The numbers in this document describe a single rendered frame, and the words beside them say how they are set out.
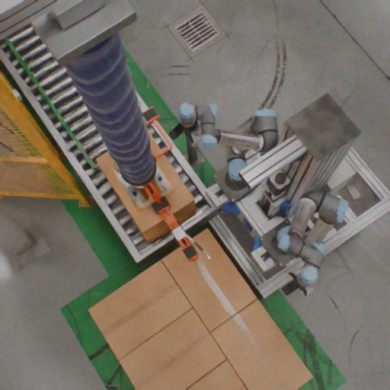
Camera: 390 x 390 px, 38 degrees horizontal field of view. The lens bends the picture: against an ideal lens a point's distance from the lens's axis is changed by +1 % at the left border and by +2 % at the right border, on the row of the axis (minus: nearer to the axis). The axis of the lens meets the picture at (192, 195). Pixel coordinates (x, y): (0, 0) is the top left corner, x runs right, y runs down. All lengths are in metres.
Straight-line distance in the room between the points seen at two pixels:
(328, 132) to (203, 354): 1.87
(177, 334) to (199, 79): 2.24
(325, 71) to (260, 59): 0.57
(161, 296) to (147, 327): 0.22
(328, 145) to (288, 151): 0.18
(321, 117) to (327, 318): 2.20
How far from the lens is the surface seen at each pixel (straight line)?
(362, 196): 4.56
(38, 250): 4.74
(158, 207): 3.50
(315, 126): 2.69
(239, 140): 2.93
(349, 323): 4.60
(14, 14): 1.83
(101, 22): 1.93
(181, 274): 3.97
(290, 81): 5.06
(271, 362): 3.95
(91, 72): 2.15
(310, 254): 2.70
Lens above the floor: 4.47
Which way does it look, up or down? 74 degrees down
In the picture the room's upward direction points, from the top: 7 degrees counter-clockwise
